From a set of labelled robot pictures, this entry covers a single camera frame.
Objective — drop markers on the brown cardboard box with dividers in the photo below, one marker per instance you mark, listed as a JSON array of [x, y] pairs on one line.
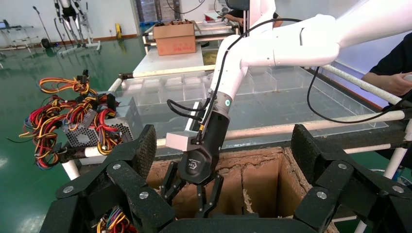
[[264, 186]]

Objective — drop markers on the white work table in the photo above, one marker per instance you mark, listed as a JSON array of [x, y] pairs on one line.
[[170, 61]]

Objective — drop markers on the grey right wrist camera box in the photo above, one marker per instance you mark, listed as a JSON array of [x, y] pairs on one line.
[[180, 141]]

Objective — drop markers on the white frame leg pipe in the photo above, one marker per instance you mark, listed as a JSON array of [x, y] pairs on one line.
[[71, 169], [397, 157]]

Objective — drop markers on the black microphone stand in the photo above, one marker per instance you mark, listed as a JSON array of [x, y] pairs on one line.
[[45, 42]]

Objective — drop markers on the black pipe connector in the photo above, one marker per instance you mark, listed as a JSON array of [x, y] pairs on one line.
[[125, 76]]

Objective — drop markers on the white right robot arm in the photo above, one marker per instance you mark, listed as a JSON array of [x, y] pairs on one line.
[[289, 48]]

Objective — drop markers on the silver robot legs on stand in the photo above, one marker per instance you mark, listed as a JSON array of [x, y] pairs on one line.
[[69, 13]]

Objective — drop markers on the bare hand of bystander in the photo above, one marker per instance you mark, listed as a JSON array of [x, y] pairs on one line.
[[399, 85]]

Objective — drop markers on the clear acrylic divider tray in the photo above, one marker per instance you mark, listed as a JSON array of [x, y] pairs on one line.
[[273, 106]]

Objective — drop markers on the yellow floor sign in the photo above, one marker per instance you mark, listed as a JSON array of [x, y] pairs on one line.
[[118, 30]]

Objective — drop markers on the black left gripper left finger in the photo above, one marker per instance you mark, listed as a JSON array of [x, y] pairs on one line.
[[128, 173]]

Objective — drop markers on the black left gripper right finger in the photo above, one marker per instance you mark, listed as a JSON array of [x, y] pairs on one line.
[[328, 180]]

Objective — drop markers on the seated person in black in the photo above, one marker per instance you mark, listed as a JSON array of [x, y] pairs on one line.
[[236, 14]]

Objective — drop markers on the bare forearm of bystander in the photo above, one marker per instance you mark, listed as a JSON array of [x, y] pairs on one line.
[[375, 78]]

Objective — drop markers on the closed brown cardboard box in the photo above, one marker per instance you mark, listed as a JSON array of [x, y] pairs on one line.
[[175, 40]]

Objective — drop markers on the white robot torso column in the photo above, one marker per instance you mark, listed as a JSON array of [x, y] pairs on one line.
[[260, 13]]

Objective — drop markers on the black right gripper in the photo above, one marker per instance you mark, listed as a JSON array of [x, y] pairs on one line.
[[202, 160]]

